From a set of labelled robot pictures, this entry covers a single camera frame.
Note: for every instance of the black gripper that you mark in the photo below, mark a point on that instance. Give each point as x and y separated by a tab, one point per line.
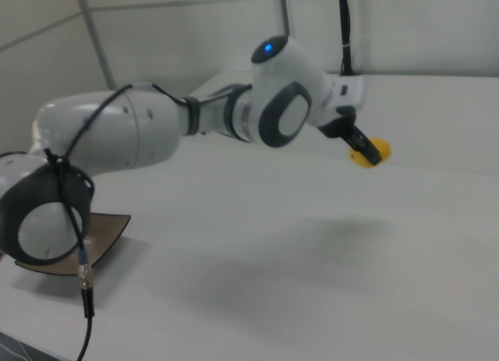
338	124

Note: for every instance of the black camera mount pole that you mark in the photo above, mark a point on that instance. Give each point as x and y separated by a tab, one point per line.
344	22

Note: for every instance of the yellow potato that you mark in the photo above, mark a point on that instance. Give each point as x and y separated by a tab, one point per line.
384	148

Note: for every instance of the grey metal partition post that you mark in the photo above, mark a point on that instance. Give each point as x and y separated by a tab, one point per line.
95	37
286	10

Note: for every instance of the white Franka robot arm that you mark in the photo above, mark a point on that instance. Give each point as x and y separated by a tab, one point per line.
117	131

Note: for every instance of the brown square ceramic plate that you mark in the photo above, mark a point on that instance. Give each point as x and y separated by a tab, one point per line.
107	232

